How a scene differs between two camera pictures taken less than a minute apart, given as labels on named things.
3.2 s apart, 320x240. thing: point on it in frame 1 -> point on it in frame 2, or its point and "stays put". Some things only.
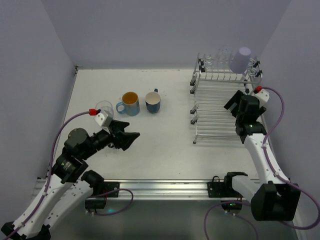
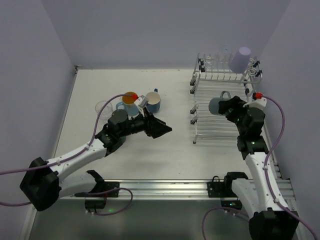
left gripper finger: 116,126 -> 158,123
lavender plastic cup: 240,61 stays put
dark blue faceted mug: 153,101 stays put
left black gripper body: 116,135 -> 149,125
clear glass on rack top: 223,57 stays put
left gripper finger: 127,138 -> 157,129
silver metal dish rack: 213,85 stays put
